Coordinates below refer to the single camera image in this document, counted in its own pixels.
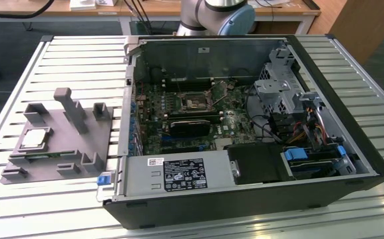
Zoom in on thin metal locking lever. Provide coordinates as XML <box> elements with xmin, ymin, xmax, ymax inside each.
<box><xmin>211</xmin><ymin>93</ymin><xmax>229</xmax><ymax>104</ymax></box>

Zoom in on silver CPU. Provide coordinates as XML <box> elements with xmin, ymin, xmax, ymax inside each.
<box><xmin>21</xmin><ymin>129</ymin><xmax>49</xmax><ymax>149</ymax></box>

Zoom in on CPU socket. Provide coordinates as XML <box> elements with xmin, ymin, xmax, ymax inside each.
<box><xmin>177</xmin><ymin>91</ymin><xmax>213</xmax><ymax>111</ymax></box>

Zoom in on black graphics card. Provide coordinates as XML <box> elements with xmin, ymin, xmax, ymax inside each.
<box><xmin>162</xmin><ymin>119</ymin><xmax>211</xmax><ymax>138</ymax></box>

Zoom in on green motherboard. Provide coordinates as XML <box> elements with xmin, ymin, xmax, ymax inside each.
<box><xmin>130</xmin><ymin>78</ymin><xmax>257</xmax><ymax>156</ymax></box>

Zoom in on silver chipset heatsink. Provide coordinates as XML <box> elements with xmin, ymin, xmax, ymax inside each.
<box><xmin>213</xmin><ymin>138</ymin><xmax>233</xmax><ymax>150</ymax></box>

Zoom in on black plastic shroud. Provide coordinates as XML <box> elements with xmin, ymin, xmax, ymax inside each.
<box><xmin>225</xmin><ymin>143</ymin><xmax>294</xmax><ymax>186</ymax></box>

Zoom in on silver power supply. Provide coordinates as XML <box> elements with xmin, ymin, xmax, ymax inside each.
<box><xmin>119</xmin><ymin>152</ymin><xmax>239</xmax><ymax>201</ymax></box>

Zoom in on silver drive cage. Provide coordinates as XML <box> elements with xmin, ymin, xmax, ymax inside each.
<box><xmin>251</xmin><ymin>48</ymin><xmax>327</xmax><ymax>118</ymax></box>

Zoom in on blue disk carrier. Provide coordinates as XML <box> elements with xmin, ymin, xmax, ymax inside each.
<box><xmin>282</xmin><ymin>145</ymin><xmax>347</xmax><ymax>164</ymax></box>

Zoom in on black PC case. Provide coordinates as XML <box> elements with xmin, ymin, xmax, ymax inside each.
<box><xmin>101</xmin><ymin>34</ymin><xmax>384</xmax><ymax>230</ymax></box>

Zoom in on grey parts rack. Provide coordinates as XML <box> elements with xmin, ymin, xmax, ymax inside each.
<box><xmin>0</xmin><ymin>87</ymin><xmax>114</xmax><ymax>185</ymax></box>

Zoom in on black disk drive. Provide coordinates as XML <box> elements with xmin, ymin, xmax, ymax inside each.
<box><xmin>289</xmin><ymin>160</ymin><xmax>337</xmax><ymax>179</ymax></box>

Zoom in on green RAM stick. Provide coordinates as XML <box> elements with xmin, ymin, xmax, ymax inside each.
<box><xmin>24</xmin><ymin>152</ymin><xmax>73</xmax><ymax>159</ymax></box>

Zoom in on silver disk bay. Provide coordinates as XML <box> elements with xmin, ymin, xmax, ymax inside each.
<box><xmin>279</xmin><ymin>143</ymin><xmax>358</xmax><ymax>181</ymax></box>

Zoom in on wooden desk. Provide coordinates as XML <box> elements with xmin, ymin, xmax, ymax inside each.
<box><xmin>0</xmin><ymin>0</ymin><xmax>322</xmax><ymax>35</ymax></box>

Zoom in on plain white box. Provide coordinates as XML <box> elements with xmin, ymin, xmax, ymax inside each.
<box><xmin>68</xmin><ymin>0</ymin><xmax>98</xmax><ymax>11</ymax></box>

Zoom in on wooden cabinet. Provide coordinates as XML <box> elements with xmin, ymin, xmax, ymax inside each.
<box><xmin>306</xmin><ymin>0</ymin><xmax>384</xmax><ymax>66</ymax></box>

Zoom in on grey case bracket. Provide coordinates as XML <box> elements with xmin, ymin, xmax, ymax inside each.
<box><xmin>122</xmin><ymin>36</ymin><xmax>143</xmax><ymax>66</ymax></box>

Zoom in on dark grey flat cable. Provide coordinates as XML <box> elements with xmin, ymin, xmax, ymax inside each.
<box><xmin>302</xmin><ymin>121</ymin><xmax>323</xmax><ymax>151</ymax></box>

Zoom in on yellow red power wires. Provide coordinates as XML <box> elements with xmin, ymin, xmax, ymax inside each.
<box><xmin>286</xmin><ymin>107</ymin><xmax>330</xmax><ymax>150</ymax></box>

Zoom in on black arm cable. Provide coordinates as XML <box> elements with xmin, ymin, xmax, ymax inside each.
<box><xmin>0</xmin><ymin>0</ymin><xmax>54</xmax><ymax>18</ymax></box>

